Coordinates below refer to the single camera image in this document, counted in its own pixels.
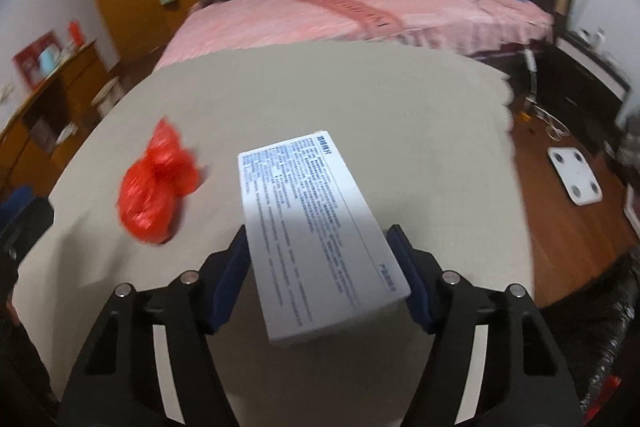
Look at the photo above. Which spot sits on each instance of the black white nightstand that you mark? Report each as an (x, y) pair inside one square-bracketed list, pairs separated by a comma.
[(585, 93)]

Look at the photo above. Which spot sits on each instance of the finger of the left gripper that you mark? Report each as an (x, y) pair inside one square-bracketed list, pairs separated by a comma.
[(25, 229), (14, 204)]

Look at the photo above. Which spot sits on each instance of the wooden side cabinet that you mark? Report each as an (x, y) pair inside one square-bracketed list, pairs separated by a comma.
[(45, 133)]

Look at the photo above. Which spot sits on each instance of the small white floor scale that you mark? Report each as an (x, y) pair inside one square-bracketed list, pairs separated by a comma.
[(632, 208)]

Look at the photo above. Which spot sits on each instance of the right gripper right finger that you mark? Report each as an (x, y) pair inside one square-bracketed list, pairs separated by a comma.
[(493, 360)]

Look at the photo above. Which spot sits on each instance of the beige tablecloth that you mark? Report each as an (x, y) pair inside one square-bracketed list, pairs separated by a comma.
[(426, 136)]

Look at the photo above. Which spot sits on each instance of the white medicine box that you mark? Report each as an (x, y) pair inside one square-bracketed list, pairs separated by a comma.
[(320, 260)]

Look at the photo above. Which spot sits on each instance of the white bottle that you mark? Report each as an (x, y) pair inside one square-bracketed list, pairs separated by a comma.
[(598, 39)]

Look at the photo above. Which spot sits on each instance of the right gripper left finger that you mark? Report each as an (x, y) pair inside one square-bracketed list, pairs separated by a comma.
[(146, 360)]

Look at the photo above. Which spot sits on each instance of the black lined trash bin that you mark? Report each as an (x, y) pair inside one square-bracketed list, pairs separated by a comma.
[(597, 331)]

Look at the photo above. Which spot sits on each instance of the small white stool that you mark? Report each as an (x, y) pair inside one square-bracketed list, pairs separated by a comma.
[(106, 99)]

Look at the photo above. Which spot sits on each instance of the bed with pink sheet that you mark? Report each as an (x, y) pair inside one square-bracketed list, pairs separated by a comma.
[(466, 27)]

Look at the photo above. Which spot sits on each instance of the red plastic bag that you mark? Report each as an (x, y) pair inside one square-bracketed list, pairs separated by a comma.
[(151, 190)]

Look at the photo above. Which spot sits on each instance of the white body scale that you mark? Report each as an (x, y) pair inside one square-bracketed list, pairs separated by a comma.
[(580, 184)]

